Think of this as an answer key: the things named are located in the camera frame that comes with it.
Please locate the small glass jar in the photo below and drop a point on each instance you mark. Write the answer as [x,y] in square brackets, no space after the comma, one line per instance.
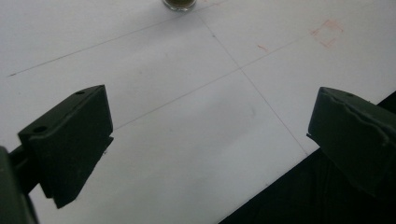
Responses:
[179,4]

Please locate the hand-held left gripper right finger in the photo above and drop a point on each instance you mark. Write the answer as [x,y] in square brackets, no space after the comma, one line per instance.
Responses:
[355,137]

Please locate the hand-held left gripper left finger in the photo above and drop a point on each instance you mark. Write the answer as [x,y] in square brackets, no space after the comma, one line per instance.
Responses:
[68,143]

